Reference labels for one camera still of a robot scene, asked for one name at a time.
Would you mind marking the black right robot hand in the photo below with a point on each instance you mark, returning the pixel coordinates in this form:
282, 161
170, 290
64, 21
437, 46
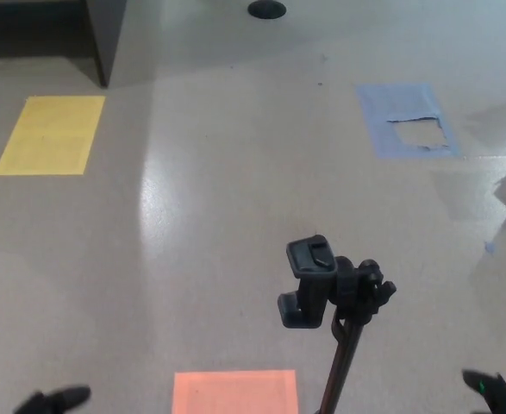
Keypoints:
496, 397

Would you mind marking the black telescopic phone stand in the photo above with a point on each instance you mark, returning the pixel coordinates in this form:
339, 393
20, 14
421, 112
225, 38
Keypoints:
310, 282

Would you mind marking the orange rectangular floor marking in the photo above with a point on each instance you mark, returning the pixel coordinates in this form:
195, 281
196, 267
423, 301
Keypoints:
235, 392

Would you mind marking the torn blue floor marking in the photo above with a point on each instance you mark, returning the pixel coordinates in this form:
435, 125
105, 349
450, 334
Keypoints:
390, 101

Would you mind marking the black round floor base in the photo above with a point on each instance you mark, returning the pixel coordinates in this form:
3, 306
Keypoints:
266, 8

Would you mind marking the yellow rectangular floor marking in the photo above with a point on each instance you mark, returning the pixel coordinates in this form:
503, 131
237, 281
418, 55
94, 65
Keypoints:
52, 133

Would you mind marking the small blue tape scrap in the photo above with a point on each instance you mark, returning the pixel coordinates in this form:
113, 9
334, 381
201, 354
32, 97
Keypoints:
490, 248

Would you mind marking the dark grey desk side panel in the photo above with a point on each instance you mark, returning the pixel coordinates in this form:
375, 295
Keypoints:
108, 39

